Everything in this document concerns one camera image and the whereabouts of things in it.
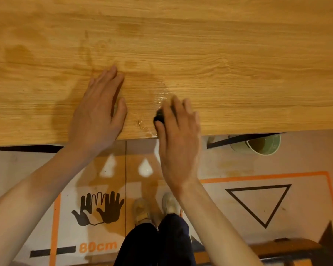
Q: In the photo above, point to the person's left hand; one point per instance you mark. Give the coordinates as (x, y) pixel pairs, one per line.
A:
(93, 121)

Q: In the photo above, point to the person's right hand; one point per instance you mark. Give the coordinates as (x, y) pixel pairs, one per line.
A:
(180, 152)

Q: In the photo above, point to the person's left middle finger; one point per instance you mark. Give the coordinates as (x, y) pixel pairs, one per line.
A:
(106, 84)

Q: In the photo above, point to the person's right little finger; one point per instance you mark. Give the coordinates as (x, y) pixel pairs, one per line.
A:
(197, 121)

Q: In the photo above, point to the person's right thumb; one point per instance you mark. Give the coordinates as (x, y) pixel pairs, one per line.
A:
(160, 132)

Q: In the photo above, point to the person's left little finger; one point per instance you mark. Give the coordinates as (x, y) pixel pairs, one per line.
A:
(86, 91)

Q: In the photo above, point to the person's right middle finger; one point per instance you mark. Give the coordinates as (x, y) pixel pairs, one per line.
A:
(179, 110)

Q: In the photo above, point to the person's left thumb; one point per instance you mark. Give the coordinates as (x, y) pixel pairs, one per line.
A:
(120, 113)

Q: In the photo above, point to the small black cleaning pad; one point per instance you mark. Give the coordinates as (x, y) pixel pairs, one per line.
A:
(159, 116)

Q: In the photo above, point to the person's right forearm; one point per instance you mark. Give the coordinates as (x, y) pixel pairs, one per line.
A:
(211, 227)

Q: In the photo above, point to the person's left forearm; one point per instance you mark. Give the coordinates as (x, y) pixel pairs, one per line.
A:
(30, 199)

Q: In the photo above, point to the black metal table brace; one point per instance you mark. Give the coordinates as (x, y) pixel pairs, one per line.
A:
(224, 141)

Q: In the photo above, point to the pale green cup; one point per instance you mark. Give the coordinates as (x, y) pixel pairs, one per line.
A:
(262, 144)

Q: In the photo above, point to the person's beige right shoe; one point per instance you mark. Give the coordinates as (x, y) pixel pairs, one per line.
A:
(170, 203)

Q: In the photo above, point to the person's beige shoe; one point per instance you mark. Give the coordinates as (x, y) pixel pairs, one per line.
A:
(141, 211)
(170, 203)

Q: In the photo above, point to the person's beige left shoe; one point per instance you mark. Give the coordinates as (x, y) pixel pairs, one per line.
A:
(141, 211)

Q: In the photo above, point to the printed floor mat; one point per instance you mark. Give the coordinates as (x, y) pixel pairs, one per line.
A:
(266, 168)

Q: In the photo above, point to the person's dark trousers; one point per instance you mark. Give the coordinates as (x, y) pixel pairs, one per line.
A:
(158, 243)

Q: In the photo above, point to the wooden stool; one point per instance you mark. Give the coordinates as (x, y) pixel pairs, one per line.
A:
(283, 247)

